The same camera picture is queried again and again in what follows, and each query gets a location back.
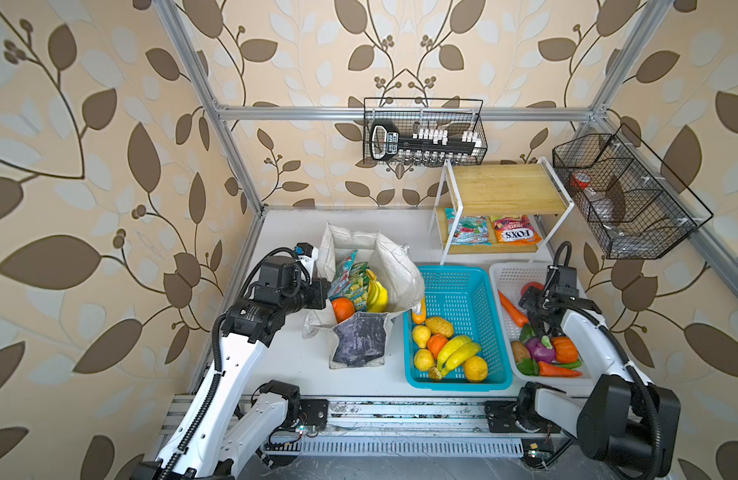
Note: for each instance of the white wooden two-tier shelf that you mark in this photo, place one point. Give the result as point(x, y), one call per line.
point(492, 189)

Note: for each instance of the black wire basket right wall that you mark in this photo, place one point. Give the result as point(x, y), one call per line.
point(654, 208)

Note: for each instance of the round orange bell pepper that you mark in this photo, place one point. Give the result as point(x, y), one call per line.
point(343, 309)

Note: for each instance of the orange persimmon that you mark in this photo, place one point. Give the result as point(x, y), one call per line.
point(436, 343)

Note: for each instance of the yellow banana bunch front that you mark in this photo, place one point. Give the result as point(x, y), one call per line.
point(456, 352)

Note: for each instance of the teal plastic basket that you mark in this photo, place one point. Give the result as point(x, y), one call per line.
point(462, 296)

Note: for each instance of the white plastic basket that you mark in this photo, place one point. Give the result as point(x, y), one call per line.
point(509, 278)

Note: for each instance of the black wire basket back wall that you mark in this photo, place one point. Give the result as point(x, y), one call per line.
point(455, 115)

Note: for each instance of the orange carrot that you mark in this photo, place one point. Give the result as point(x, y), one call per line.
point(517, 316)
point(556, 371)

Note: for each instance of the green red candy bag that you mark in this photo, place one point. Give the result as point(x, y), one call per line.
point(470, 230)

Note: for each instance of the black white tool set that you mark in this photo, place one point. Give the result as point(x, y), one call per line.
point(384, 141)

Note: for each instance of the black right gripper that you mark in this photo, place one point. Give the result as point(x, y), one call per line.
point(530, 298)

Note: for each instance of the purple onion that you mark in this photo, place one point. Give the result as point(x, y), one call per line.
point(539, 352)

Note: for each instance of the yellow green banana bunch back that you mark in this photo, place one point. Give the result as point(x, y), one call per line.
point(378, 296)

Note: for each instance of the red tomato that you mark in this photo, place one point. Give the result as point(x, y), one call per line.
point(530, 285)

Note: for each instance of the orange Fox's candy bag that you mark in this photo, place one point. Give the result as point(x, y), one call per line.
point(515, 230)

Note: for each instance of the black wire basket wall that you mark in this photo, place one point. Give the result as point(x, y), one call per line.
point(455, 115)
point(654, 208)

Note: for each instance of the teal candy bag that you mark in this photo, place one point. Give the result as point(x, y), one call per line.
point(342, 280)

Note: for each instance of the brown potato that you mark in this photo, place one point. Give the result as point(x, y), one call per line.
point(520, 351)

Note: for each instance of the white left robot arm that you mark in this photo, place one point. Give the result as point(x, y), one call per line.
point(225, 390)

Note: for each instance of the linear rail base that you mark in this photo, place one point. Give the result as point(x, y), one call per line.
point(466, 427)

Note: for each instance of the yellow lemon front left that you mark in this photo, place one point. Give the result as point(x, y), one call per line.
point(424, 360)

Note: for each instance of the yellow pear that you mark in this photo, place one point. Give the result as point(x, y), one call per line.
point(421, 335)

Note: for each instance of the small orange tangerine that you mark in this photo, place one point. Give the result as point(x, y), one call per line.
point(419, 313)

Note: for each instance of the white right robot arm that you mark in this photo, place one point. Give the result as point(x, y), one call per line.
point(626, 421)

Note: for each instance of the cream Monet print tote bag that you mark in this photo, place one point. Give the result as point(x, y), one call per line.
point(361, 341)

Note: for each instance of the orange carrot front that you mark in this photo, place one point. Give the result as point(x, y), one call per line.
point(556, 371)

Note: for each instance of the plastic bottle red cap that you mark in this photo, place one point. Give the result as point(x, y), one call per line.
point(595, 205)

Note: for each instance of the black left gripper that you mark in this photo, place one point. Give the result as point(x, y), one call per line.
point(319, 287)

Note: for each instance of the orange pumpkin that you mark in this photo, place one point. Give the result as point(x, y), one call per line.
point(565, 350)

